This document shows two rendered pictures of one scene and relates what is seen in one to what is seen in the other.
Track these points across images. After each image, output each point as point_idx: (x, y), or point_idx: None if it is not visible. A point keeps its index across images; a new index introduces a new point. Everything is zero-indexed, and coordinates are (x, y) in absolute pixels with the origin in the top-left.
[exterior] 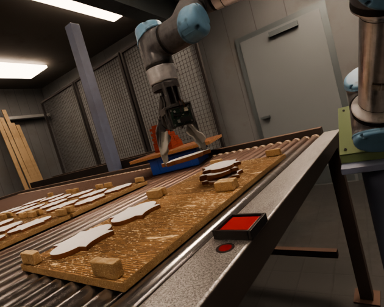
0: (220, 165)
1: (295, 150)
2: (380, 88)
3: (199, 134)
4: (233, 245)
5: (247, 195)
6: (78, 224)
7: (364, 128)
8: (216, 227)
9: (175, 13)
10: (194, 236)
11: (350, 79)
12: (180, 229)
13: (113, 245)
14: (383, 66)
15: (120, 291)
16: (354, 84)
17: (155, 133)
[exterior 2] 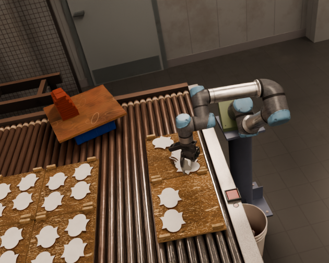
0: None
1: None
2: (258, 128)
3: None
4: (237, 203)
5: (212, 173)
6: (120, 212)
7: (246, 133)
8: (227, 198)
9: (204, 119)
10: (219, 203)
11: (237, 105)
12: (215, 203)
13: (195, 218)
14: (262, 126)
15: (225, 229)
16: (240, 109)
17: (180, 162)
